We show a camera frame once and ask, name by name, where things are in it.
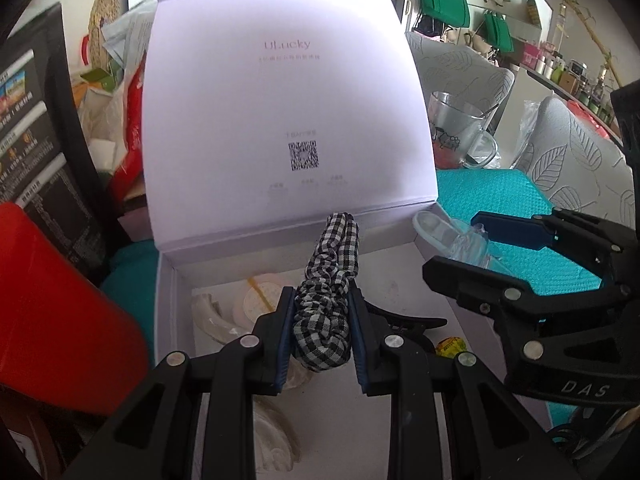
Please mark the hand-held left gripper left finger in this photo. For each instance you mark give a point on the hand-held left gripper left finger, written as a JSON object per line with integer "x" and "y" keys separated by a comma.
{"x": 285, "y": 340}

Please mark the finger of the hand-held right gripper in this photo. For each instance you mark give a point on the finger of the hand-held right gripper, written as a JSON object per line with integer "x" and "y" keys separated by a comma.
{"x": 465, "y": 280}
{"x": 510, "y": 230}

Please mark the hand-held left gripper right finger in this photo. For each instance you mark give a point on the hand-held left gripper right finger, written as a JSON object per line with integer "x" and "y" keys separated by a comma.
{"x": 357, "y": 340}

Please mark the black and white checked scrunchie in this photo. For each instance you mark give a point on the black and white checked scrunchie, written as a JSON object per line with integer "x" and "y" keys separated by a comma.
{"x": 325, "y": 300}

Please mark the white cardboard gift box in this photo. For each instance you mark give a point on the white cardboard gift box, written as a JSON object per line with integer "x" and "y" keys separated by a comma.
{"x": 280, "y": 100}

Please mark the black hair clip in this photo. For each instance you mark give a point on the black hair clip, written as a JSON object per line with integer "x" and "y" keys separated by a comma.
{"x": 400, "y": 322}

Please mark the pink round pad with band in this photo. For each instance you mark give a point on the pink round pad with band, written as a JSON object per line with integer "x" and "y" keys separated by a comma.
{"x": 260, "y": 300}

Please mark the teal table mat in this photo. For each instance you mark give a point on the teal table mat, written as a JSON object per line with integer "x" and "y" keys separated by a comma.
{"x": 480, "y": 190}

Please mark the yellow wrapped candy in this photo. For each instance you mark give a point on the yellow wrapped candy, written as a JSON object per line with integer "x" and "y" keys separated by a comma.
{"x": 450, "y": 348}

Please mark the translucent white hair clip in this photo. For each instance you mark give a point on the translucent white hair clip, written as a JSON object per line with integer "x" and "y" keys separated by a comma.
{"x": 215, "y": 320}

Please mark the white shell-shaped hair clip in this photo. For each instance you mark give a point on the white shell-shaped hair clip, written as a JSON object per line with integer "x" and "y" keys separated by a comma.
{"x": 275, "y": 430}

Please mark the grey leaf-pattern chair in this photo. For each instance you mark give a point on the grey leaf-pattern chair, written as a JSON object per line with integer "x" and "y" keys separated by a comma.
{"x": 575, "y": 160}
{"x": 460, "y": 65}

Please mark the glass mug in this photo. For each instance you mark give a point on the glass mug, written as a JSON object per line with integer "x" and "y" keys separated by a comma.
{"x": 455, "y": 130}

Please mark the red plastic bag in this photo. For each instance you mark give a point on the red plastic bag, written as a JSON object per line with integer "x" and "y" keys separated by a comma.
{"x": 592, "y": 117}

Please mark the row of bottles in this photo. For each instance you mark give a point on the row of bottles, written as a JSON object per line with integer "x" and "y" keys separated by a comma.
{"x": 575, "y": 75}

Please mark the green felt bag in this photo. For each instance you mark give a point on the green felt bag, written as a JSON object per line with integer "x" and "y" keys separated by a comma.
{"x": 442, "y": 2}
{"x": 499, "y": 32}

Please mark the bamboo stem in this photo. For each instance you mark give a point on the bamboo stem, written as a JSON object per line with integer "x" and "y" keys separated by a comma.
{"x": 590, "y": 30}

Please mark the red plastic cup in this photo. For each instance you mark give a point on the red plastic cup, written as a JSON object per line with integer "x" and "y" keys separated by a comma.
{"x": 55, "y": 310}

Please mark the red and white bag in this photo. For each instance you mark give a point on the red and white bag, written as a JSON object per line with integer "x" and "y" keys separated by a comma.
{"x": 131, "y": 145}

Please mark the black printed bag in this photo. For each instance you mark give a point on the black printed bag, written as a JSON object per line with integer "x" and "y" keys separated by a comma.
{"x": 40, "y": 160}

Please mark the pile of printed papers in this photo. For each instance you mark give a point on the pile of printed papers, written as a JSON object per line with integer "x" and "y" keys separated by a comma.
{"x": 130, "y": 35}

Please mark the round woven mat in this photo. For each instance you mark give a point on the round woven mat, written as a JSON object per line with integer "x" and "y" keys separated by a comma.
{"x": 102, "y": 10}

